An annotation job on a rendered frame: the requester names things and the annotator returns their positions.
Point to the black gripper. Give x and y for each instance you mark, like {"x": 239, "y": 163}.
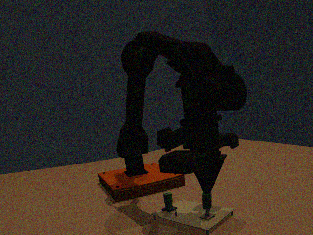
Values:
{"x": 204, "y": 141}

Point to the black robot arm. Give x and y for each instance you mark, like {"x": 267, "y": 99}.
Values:
{"x": 206, "y": 85}

